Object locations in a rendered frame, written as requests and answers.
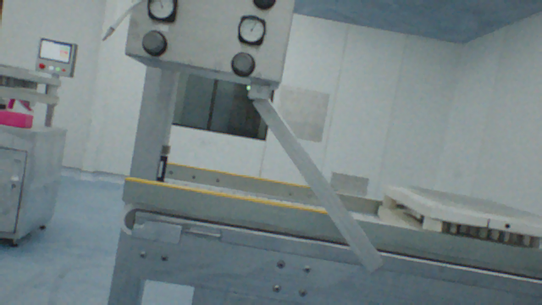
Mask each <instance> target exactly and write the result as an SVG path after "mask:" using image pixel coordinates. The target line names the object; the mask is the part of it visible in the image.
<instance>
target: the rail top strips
mask: <svg viewBox="0 0 542 305"><path fill-rule="evenodd" d="M167 164H172V165H178V166H182V167H187V168H193V169H201V170H206V171H211V172H216V173H220V174H226V175H238V174H234V173H229V172H224V171H219V170H214V169H205V168H201V167H196V166H190V165H185V164H177V163H172V162H167ZM239 176H244V177H249V178H254V179H259V180H267V181H272V182H278V183H282V184H287V185H292V186H301V187H306V188H310V187H309V186H304V185H300V184H295V183H290V182H285V181H280V180H272V179H267V178H262V177H257V176H252V175H239ZM124 180H128V181H138V182H143V183H148V184H153V185H158V186H167V187H173V188H178V189H182V190H187V191H196V192H201V193H207V194H211V195H216V196H221V197H230V198H234V199H245V200H250V201H255V202H263V203H268V204H273V205H279V206H283V207H288V208H297V209H302V210H307V211H312V212H317V213H322V214H328V212H327V211H326V210H323V209H318V208H309V207H303V206H300V205H295V204H289V203H284V202H276V201H270V200H266V199H261V198H251V197H242V196H236V195H233V194H228V193H222V192H217V191H209V190H203V189H199V188H194V187H189V186H180V185H175V184H169V183H165V182H160V181H155V180H140V179H136V178H131V177H128V178H125V179H124Z"/></svg>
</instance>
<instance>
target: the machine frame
mask: <svg viewBox="0 0 542 305"><path fill-rule="evenodd" d="M179 78H180V72H177V71H173V70H167V69H160V68H155V67H150V66H147V70H146V75H145V80H144V86H143V92H142V96H141V106H140V112H139V117H138V122H137V126H138V127H137V132H136V138H135V148H134V152H133V158H132V164H131V169H130V177H131V178H136V179H140V180H155V181H157V177H158V167H159V162H160V157H161V155H165V156H167V154H163V153H162V150H163V145H168V144H169V138H170V133H171V128H172V124H173V117H174V108H175V103H176V93H177V88H178V83H179ZM130 242H131V235H128V234H127V233H125V232H124V231H123V230H122V229H121V227H120V231H119V241H118V246H117V252H116V258H115V263H114V267H113V278H112V283H111V288H110V294H109V299H108V304H107V305H141V301H142V295H143V290H144V285H145V281H146V280H144V279H139V278H137V276H136V275H135V273H134V272H133V271H132V269H131V268H130V266H129V265H128V264H127V261H128V256H129V251H130Z"/></svg>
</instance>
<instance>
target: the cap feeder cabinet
mask: <svg viewBox="0 0 542 305"><path fill-rule="evenodd" d="M68 130H69V129H65V128H59V127H54V126H53V127H46V126H44V125H39V124H33V123H32V127H31V128H28V129H22V128H17V127H11V126H6V125H0V237H6V238H13V241H14V242H13V243H11V244H10V246H11V247H17V246H18V244H17V243H15V241H16V239H21V238H22V237H24V236H26V235H28V234H29V233H31V232H32V231H33V230H35V229H37V228H38V227H39V228H40V229H46V226H45V225H44V224H45V223H46V222H47V221H49V220H51V217H52V216H53V214H54V210H55V208H56V201H57V196H58V187H59V181H60V175H61V169H62V163H63V157H64V148H65V142H66V136H67V133H68Z"/></svg>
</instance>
